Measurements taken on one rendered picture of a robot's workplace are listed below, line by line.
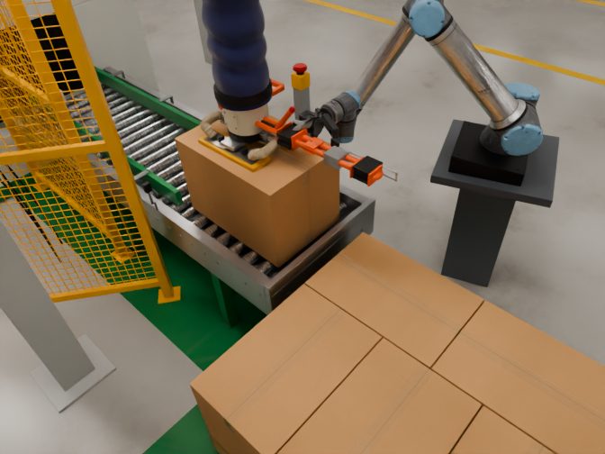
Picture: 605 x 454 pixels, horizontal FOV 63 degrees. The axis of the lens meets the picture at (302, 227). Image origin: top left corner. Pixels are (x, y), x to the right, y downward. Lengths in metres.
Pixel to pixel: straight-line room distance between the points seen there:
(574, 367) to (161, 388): 1.73
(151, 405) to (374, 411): 1.14
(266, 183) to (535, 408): 1.20
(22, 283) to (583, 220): 3.01
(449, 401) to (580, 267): 1.55
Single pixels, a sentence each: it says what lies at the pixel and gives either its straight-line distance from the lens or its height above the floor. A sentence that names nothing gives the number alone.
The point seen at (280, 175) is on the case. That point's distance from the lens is 1.91.
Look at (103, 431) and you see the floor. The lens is 2.50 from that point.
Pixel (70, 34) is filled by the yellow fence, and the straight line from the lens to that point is 1.99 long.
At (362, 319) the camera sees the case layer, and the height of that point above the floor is 0.54.
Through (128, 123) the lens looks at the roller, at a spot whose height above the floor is 0.53.
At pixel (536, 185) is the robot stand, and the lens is 2.32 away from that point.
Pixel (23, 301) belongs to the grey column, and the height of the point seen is 0.62.
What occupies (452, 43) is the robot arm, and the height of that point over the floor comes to 1.36.
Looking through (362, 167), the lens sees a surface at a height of 1.10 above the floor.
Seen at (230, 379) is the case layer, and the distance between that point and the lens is 1.82.
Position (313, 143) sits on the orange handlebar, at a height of 1.09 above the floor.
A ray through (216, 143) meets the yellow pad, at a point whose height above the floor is 0.97.
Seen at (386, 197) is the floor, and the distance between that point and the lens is 3.28.
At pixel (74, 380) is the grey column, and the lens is 2.65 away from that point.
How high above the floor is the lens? 2.10
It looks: 43 degrees down
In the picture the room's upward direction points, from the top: 4 degrees counter-clockwise
